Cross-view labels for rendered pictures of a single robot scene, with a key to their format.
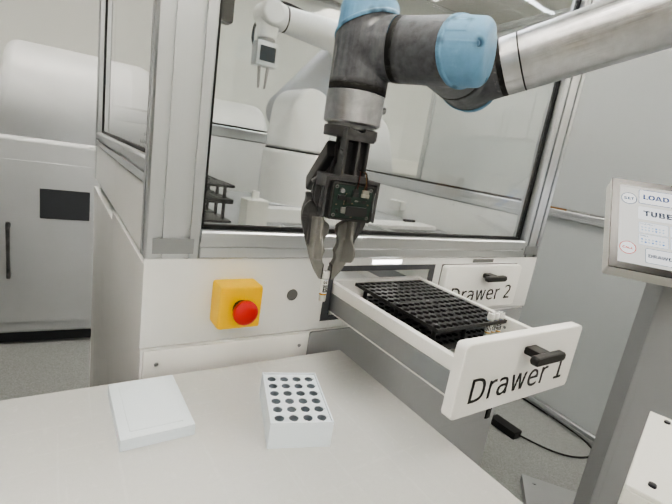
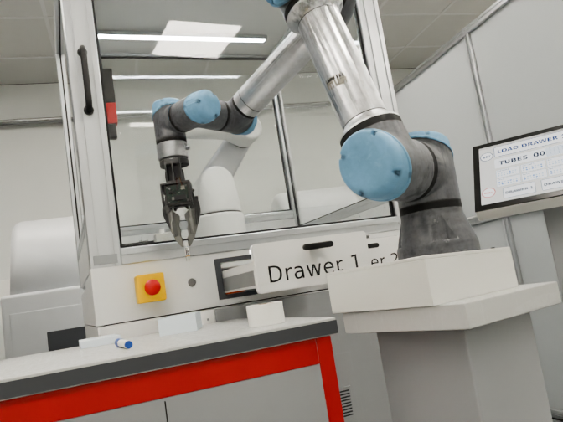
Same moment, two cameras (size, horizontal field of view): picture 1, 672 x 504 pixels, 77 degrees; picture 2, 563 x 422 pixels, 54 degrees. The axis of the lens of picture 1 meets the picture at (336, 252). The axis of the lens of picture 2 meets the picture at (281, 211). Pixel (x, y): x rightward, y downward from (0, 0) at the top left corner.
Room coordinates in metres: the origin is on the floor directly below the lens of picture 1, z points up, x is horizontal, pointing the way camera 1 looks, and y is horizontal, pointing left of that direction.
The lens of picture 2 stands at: (-0.68, -0.52, 0.83)
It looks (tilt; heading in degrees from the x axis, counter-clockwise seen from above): 8 degrees up; 12
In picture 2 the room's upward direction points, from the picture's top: 9 degrees counter-clockwise
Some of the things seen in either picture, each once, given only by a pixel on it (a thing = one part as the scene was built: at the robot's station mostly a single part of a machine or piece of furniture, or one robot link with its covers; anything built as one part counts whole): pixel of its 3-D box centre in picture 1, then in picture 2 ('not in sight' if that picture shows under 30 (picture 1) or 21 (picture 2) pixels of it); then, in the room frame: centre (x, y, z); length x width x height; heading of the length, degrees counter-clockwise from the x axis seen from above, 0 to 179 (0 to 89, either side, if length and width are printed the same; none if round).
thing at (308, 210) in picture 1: (318, 213); (172, 210); (0.59, 0.03, 1.05); 0.05 x 0.02 x 0.09; 106
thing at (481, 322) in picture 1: (470, 324); not in sight; (0.67, -0.24, 0.90); 0.18 x 0.02 x 0.01; 125
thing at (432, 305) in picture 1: (424, 316); not in sight; (0.75, -0.18, 0.87); 0.22 x 0.18 x 0.06; 35
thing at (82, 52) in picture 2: not in sight; (85, 77); (0.60, 0.23, 1.45); 0.05 x 0.03 x 0.19; 35
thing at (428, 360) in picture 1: (420, 316); (281, 272); (0.76, -0.18, 0.86); 0.40 x 0.26 x 0.06; 35
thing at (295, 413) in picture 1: (293, 406); (181, 323); (0.54, 0.02, 0.78); 0.12 x 0.08 x 0.04; 17
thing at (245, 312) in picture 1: (244, 311); (152, 287); (0.62, 0.13, 0.88); 0.04 x 0.03 x 0.04; 125
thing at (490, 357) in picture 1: (518, 365); (313, 260); (0.59, -0.30, 0.87); 0.29 x 0.02 x 0.11; 125
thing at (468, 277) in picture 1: (480, 286); (363, 258); (1.03, -0.37, 0.87); 0.29 x 0.02 x 0.11; 125
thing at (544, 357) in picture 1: (540, 354); (316, 245); (0.57, -0.31, 0.91); 0.07 x 0.04 x 0.01; 125
